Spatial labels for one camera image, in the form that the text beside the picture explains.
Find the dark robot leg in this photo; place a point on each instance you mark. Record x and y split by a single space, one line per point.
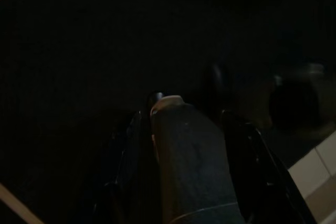
294 103

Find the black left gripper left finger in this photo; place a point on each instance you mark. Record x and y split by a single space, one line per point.
128 182

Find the dark floor mat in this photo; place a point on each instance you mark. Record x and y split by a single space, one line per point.
78 37

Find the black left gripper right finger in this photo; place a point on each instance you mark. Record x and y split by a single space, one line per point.
257 176

